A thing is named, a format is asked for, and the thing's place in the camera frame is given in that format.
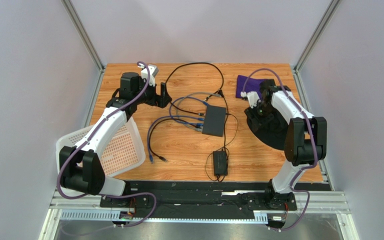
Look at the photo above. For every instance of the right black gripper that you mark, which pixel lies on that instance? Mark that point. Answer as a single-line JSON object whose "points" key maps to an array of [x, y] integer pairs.
{"points": [[256, 114]]}

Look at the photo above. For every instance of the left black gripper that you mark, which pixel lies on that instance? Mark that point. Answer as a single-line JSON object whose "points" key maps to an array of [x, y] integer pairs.
{"points": [[161, 101]]}

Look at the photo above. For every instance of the black power adapter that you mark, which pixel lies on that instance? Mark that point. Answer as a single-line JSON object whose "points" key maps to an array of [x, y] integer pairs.
{"points": [[220, 163]]}

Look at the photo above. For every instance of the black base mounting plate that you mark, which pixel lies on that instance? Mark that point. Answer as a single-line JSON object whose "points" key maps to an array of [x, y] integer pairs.
{"points": [[198, 200]]}

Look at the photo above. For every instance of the black round cap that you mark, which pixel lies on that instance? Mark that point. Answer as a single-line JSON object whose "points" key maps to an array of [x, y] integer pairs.
{"points": [[274, 140]]}

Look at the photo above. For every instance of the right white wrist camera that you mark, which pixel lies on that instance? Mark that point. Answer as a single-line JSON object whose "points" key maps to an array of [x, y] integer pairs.
{"points": [[252, 97]]}

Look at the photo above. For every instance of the aluminium frame rail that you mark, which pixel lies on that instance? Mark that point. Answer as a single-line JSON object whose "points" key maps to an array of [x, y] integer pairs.
{"points": [[322, 214]]}

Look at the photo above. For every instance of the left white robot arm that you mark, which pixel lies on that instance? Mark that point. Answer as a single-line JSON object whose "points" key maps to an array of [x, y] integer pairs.
{"points": [[80, 167]]}

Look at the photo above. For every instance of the black network switch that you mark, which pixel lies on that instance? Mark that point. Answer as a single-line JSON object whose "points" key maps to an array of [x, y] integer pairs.
{"points": [[214, 121]]}

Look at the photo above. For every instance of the white plastic basket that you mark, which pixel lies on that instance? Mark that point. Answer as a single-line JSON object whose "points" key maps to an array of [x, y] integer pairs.
{"points": [[124, 152]]}

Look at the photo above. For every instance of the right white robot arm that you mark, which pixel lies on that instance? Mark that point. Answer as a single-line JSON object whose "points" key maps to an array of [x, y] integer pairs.
{"points": [[306, 140]]}

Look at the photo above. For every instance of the purple cloth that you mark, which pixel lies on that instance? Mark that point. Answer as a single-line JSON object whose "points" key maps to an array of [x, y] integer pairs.
{"points": [[253, 85]]}

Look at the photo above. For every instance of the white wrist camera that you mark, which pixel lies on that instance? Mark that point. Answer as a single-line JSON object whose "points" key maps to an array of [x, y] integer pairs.
{"points": [[149, 74], [252, 97]]}

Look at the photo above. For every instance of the black cable teal plug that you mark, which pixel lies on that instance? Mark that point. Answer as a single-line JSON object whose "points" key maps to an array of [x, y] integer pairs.
{"points": [[194, 86]]}

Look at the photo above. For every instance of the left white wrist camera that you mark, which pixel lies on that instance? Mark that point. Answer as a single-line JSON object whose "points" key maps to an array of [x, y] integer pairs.
{"points": [[149, 74]]}

